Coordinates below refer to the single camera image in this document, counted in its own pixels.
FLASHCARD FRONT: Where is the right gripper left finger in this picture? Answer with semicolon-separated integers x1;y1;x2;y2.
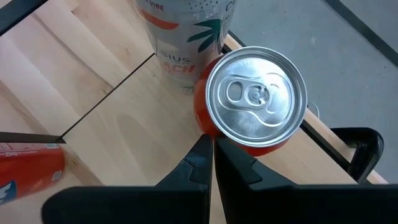
41;133;215;224

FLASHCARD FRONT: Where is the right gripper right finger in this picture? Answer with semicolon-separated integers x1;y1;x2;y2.
214;136;398;224

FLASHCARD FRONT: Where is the red Fanta strawberry can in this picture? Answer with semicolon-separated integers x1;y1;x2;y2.
0;142;66;206
193;45;308;157

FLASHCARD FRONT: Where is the white Celsius can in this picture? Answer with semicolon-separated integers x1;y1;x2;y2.
135;0;239;93

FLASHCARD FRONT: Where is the black table clamp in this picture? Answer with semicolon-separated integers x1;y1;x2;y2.
330;126;385;184

